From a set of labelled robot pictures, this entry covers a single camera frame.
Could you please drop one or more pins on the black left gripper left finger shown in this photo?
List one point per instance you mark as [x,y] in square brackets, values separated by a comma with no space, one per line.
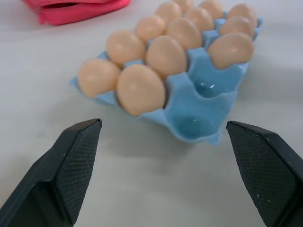
[59,175]

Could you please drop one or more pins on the blue plastic egg tray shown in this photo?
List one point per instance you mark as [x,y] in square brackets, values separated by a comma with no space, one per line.
[196,111]

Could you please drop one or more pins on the pink folded cloth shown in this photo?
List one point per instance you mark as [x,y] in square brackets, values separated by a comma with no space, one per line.
[71,10]

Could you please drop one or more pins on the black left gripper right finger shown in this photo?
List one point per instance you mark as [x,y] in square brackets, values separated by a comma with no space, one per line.
[265,175]

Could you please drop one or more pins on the beige egg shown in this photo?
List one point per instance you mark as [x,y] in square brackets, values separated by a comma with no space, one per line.
[200,17]
[243,11]
[183,3]
[98,78]
[168,10]
[150,28]
[230,49]
[125,47]
[165,56]
[237,26]
[211,8]
[184,32]
[140,91]

